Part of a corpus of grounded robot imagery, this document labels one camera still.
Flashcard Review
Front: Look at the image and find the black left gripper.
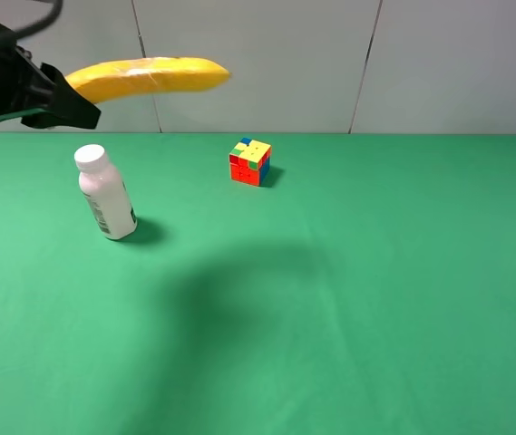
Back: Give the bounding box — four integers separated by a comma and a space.
0, 24, 101, 130

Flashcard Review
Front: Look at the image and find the yellow banana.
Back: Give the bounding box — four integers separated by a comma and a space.
66, 57, 230, 104

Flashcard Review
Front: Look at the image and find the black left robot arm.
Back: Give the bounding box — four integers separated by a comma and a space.
0, 1, 101, 130

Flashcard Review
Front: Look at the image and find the green tablecloth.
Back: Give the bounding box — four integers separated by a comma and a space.
0, 133, 516, 434

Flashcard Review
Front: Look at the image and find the white plastic bottle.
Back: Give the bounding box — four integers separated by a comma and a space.
73, 144, 137, 240

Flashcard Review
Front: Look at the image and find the multicolour puzzle cube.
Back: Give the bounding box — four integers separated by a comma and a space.
229, 138, 272, 187

